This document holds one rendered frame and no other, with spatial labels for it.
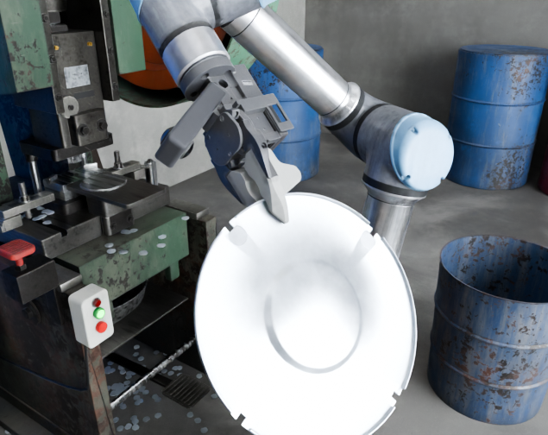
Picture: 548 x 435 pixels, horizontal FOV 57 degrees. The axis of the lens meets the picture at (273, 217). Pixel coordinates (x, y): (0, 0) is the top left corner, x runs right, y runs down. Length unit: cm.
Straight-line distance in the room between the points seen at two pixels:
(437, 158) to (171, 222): 89
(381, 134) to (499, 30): 338
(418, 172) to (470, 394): 109
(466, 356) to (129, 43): 135
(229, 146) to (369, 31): 396
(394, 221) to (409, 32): 356
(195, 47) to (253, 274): 27
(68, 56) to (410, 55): 335
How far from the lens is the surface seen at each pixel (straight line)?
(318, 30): 473
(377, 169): 88
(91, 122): 145
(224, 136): 61
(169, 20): 66
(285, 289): 57
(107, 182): 147
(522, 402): 186
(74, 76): 144
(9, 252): 123
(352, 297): 62
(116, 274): 145
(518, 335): 166
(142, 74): 175
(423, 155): 86
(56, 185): 153
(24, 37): 131
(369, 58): 454
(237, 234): 57
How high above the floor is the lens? 129
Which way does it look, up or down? 25 degrees down
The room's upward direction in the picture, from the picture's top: straight up
